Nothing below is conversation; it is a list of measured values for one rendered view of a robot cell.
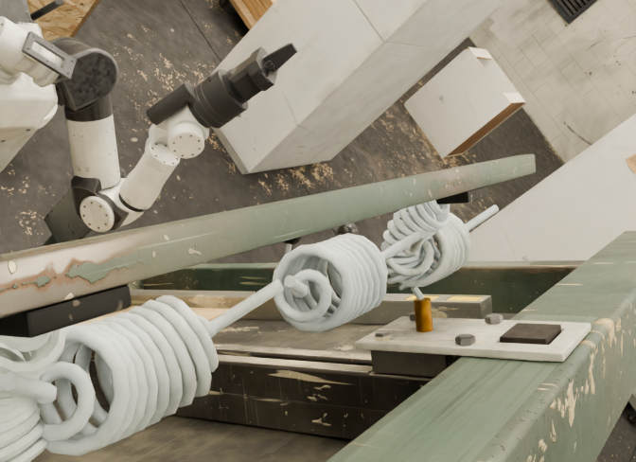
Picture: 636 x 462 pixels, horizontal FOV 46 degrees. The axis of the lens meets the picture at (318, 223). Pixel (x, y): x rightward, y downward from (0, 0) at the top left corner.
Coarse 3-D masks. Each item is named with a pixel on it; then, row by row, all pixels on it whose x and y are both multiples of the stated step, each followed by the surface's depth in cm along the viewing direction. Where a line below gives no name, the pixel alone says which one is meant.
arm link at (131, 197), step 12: (144, 168) 145; (132, 180) 147; (144, 180) 146; (156, 180) 146; (108, 192) 150; (120, 192) 149; (132, 192) 147; (144, 192) 147; (156, 192) 149; (120, 204) 149; (132, 204) 149; (144, 204) 149; (120, 216) 148; (132, 216) 151
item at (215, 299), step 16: (192, 304) 142; (208, 304) 139; (224, 304) 137; (272, 304) 132; (384, 304) 119; (400, 304) 118; (432, 304) 115; (448, 304) 114; (464, 304) 112; (480, 304) 111; (352, 320) 123; (368, 320) 121; (384, 320) 120
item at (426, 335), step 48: (480, 192) 65; (384, 336) 68; (432, 336) 68; (480, 336) 66; (576, 336) 63; (96, 384) 93; (240, 384) 80; (288, 384) 77; (336, 384) 73; (384, 384) 70; (336, 432) 74
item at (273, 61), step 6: (282, 48) 133; (288, 48) 133; (294, 48) 133; (270, 54) 134; (276, 54) 134; (282, 54) 134; (288, 54) 134; (264, 60) 134; (270, 60) 134; (276, 60) 134; (282, 60) 134; (288, 60) 134; (270, 66) 134; (276, 66) 135
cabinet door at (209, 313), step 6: (132, 306) 149; (138, 306) 148; (114, 312) 144; (198, 312) 135; (204, 312) 135; (210, 312) 134; (216, 312) 134; (222, 312) 133; (96, 318) 142; (102, 318) 141; (210, 318) 130; (78, 324) 138
